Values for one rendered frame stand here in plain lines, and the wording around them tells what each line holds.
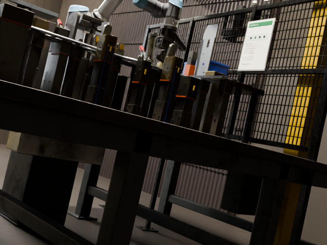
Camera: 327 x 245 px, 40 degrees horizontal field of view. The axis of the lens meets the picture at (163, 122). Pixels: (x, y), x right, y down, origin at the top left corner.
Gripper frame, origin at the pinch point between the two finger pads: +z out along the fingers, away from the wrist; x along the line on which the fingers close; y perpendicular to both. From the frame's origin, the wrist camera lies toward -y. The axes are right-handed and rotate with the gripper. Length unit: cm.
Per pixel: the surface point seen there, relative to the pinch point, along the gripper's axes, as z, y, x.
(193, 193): 88, -172, -170
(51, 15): -13, 54, -33
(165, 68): 3.9, 8.6, 14.1
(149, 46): -11.3, 1.1, -19.1
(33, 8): -13, 64, -32
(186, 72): -4.3, -28.4, -21.0
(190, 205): 83, -91, -69
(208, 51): -15.5, -26.6, -1.6
